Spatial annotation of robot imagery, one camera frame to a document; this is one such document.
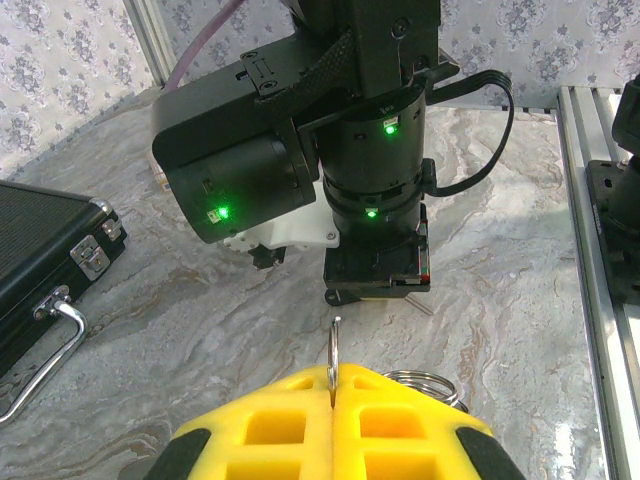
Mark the black flat wrist cable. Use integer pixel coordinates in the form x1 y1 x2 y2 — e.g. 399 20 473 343
428 69 517 199

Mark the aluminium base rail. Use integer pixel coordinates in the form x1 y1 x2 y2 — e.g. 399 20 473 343
556 84 640 480

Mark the silver key bunch with rings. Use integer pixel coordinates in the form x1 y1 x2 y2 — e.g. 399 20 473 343
382 368 472 415

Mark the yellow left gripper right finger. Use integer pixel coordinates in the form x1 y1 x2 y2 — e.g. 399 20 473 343
332 364 526 480

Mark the black case with chrome handle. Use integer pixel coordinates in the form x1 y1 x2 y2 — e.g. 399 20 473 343
0 180 129 426

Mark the aluminium frame corner post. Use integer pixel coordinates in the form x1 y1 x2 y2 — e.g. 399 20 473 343
123 0 175 90

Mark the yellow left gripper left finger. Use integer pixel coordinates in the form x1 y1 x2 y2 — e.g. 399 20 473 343
147 364 335 480

